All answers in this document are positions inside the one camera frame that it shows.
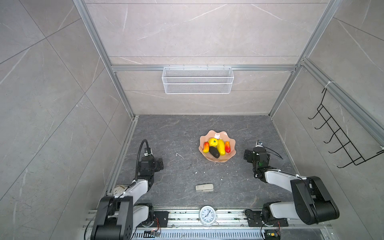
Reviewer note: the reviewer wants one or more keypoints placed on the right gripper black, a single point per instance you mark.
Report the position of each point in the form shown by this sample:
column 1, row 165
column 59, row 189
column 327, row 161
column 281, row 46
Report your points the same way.
column 250, row 155

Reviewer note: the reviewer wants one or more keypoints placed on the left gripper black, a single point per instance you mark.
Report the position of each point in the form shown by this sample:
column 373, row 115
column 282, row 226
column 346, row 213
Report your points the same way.
column 159, row 166

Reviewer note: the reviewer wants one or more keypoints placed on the long yellow fake fruit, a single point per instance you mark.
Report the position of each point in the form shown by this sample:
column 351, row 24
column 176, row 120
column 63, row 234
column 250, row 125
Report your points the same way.
column 221, row 147

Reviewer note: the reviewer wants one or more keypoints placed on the black fake avocado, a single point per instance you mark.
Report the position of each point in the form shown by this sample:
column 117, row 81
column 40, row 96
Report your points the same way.
column 214, row 152

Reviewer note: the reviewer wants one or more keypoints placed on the round yellow fake lemon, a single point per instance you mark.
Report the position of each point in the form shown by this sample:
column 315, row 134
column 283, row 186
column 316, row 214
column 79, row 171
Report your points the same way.
column 213, row 142

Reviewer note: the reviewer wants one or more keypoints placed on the red orange fake fruit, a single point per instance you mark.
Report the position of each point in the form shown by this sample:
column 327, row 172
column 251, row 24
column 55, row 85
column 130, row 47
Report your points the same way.
column 206, row 147

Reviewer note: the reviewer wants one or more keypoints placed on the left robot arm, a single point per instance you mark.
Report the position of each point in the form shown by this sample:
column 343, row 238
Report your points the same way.
column 118, row 217

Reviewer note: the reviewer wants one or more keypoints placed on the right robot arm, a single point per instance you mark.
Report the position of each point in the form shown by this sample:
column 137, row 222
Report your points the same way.
column 312, row 203

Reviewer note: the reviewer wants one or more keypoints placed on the pink wavy fruit bowl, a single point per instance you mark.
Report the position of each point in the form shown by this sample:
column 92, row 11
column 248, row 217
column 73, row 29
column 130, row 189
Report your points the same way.
column 218, row 135

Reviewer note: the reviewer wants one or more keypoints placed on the crumpled beige cloth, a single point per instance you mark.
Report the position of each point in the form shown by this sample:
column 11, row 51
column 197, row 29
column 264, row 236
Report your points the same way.
column 119, row 189

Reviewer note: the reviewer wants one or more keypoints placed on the beige stapler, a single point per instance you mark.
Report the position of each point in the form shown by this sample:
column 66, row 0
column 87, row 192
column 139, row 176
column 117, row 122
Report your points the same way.
column 205, row 188

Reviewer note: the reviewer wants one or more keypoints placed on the white analog clock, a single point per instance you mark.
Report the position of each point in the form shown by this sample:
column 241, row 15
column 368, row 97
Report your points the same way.
column 207, row 215

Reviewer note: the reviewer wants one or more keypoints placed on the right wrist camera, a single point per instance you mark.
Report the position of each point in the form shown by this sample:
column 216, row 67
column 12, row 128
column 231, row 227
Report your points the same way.
column 259, row 144

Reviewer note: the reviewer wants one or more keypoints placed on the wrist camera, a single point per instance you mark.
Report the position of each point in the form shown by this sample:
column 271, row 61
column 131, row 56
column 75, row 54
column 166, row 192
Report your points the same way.
column 259, row 144
column 148, row 152

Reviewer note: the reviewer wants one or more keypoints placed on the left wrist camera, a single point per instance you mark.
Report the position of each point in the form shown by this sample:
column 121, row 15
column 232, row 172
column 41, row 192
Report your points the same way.
column 148, row 152

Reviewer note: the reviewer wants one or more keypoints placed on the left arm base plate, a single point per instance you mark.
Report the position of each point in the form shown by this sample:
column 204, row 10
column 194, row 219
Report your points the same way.
column 157, row 218

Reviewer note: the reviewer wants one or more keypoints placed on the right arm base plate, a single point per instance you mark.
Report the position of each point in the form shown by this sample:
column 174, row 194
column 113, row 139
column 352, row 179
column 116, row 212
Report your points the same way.
column 263, row 218

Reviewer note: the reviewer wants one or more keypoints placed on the white wire mesh basket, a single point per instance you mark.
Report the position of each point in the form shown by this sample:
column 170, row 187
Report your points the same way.
column 197, row 80

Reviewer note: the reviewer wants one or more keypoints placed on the black wall hook rack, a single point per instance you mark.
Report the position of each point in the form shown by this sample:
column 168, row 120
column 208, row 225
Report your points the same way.
column 339, row 136

